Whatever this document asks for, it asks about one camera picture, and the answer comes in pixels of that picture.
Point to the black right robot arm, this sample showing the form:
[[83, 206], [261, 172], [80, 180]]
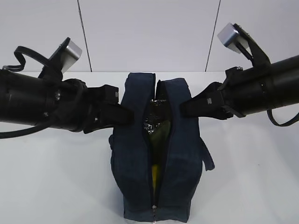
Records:
[[282, 83]]

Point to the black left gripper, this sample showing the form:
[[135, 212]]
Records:
[[78, 108]]

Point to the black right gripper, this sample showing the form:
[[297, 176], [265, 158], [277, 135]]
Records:
[[242, 93]]

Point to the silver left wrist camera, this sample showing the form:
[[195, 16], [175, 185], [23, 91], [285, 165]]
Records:
[[61, 60]]

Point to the dark navy lunch bag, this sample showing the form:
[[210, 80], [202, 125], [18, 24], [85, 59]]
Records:
[[184, 153]]

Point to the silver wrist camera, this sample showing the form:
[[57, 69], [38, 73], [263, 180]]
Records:
[[235, 38], [61, 60]]

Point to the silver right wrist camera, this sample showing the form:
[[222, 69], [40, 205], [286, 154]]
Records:
[[235, 38]]

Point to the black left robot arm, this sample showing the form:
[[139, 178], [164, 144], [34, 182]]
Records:
[[23, 99]]

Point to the yellow lemon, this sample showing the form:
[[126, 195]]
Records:
[[155, 176]]

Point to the green cucumber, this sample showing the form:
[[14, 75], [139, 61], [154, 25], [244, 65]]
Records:
[[158, 140]]

